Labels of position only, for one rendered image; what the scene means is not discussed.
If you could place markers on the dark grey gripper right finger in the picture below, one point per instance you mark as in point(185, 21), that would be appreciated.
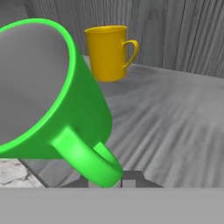
point(139, 178)

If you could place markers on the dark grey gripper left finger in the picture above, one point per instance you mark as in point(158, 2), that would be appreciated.
point(78, 182)

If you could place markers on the green mug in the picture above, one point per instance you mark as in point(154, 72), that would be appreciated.
point(78, 96)

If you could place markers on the grey wooden cabinet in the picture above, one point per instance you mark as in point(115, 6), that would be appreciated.
point(175, 116)

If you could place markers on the yellow mug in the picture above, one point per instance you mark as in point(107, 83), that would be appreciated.
point(107, 54)

